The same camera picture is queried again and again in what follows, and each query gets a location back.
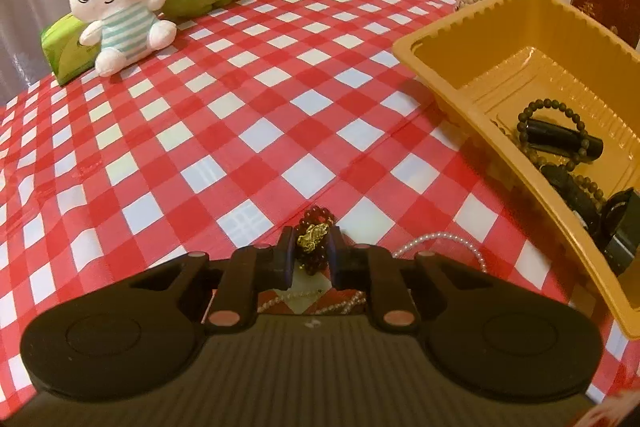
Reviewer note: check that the white bunny plush toy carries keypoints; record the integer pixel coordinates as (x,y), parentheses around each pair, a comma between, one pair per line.
(117,2)

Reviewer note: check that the green tissue pack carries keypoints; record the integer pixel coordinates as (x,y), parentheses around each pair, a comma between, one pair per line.
(62,52)

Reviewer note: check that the black wristband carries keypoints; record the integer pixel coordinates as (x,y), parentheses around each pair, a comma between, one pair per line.
(622,227)

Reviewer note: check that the golden plastic tray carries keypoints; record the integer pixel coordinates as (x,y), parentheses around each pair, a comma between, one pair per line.
(500,32)

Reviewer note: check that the black cylinder case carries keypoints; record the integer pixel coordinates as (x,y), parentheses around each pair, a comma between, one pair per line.
(555,137)

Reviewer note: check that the dark red paper box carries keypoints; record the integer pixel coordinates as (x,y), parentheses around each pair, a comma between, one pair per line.
(607,2)

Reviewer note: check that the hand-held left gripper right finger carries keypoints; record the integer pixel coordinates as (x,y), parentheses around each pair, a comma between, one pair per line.
(337,259)

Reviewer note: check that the red white checkered tablecloth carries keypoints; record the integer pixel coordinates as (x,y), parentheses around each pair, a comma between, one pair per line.
(250,82)

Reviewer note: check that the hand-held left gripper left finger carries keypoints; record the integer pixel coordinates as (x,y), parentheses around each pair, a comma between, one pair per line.
(287,257)

